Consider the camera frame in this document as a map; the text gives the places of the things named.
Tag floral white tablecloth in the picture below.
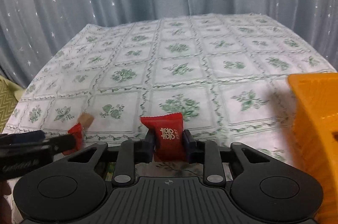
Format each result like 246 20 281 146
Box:
5 14 334 163

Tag small red candy packet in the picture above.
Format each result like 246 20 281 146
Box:
63 123 84 156

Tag orange plastic tray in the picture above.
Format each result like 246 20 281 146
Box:
288 73 337 223

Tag small brown candy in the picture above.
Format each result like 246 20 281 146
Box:
77 112 94 131

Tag red snack packet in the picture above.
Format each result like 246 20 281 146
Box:
140 112 186 162

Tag green zigzag cushion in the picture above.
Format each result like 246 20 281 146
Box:
0 78 18 133

